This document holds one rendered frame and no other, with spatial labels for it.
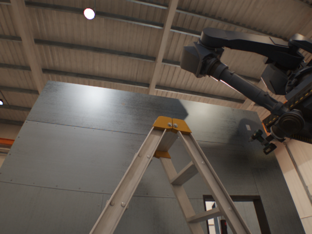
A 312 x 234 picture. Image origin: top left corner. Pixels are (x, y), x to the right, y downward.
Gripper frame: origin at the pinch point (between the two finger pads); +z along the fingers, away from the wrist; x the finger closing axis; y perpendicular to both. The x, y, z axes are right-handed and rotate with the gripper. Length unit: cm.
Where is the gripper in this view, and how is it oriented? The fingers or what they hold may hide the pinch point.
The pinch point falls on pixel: (264, 142)
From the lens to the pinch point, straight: 190.6
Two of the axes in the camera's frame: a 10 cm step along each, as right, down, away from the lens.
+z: -2.1, 6.1, 7.6
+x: -8.3, 3.0, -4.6
